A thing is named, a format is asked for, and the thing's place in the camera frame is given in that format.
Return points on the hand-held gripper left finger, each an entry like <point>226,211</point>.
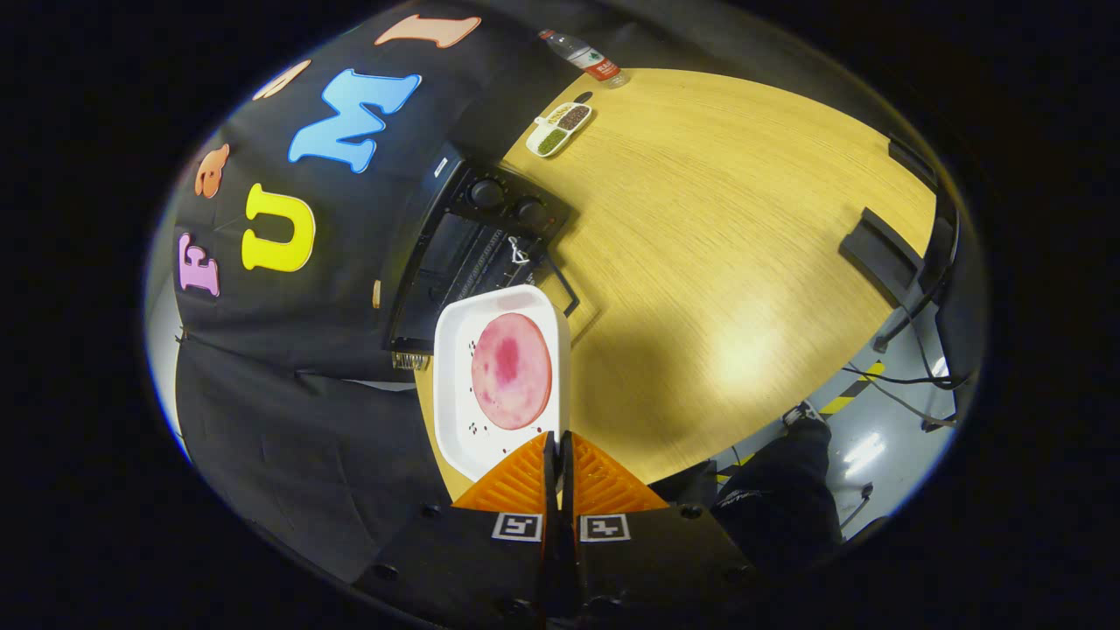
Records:
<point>455,569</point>

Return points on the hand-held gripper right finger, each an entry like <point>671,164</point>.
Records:
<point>665,569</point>

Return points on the pink ham slice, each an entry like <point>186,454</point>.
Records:
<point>512,372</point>

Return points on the white square plate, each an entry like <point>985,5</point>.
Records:
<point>455,350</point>

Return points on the black toaster oven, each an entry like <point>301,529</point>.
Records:
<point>490,197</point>

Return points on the person's leg in dark trousers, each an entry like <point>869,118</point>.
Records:
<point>779,499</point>

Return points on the person's shoe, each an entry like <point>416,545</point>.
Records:
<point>802,413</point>

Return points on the black backdrop cloth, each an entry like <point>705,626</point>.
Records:
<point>289,420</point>

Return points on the yellow black floor tape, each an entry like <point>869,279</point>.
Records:
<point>836,405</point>

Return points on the black chair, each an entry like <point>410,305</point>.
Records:
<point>879,254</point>
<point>941,227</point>

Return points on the white divided dish with beans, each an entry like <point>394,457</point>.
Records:
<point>560,129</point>

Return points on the clear plastic water bottle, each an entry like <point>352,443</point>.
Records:
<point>586,57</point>

